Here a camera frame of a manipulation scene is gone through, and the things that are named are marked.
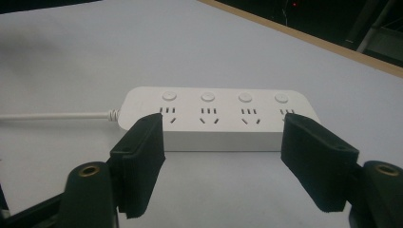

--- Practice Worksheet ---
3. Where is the white power strip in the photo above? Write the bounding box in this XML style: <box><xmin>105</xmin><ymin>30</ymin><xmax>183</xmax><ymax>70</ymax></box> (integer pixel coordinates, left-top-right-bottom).
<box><xmin>117</xmin><ymin>86</ymin><xmax>321</xmax><ymax>152</ymax></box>

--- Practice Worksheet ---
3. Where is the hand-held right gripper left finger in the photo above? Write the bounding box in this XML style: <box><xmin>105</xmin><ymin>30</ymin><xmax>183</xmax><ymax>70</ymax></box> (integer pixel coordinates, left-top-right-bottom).
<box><xmin>109</xmin><ymin>112</ymin><xmax>166</xmax><ymax>219</ymax></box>

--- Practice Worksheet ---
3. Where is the metal stand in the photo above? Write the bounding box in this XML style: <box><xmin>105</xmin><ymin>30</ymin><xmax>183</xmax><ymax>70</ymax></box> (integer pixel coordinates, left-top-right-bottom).
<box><xmin>344</xmin><ymin>0</ymin><xmax>403</xmax><ymax>65</ymax></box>

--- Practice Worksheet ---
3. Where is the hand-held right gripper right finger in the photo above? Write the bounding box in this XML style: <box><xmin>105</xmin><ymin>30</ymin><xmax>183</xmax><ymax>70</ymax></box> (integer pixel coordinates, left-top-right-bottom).
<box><xmin>280</xmin><ymin>113</ymin><xmax>360</xmax><ymax>213</ymax></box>

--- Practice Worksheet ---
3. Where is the white power strip cable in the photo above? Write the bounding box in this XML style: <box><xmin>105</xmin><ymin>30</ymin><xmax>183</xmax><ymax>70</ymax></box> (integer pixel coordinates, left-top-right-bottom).
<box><xmin>0</xmin><ymin>108</ymin><xmax>122</xmax><ymax>123</ymax></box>

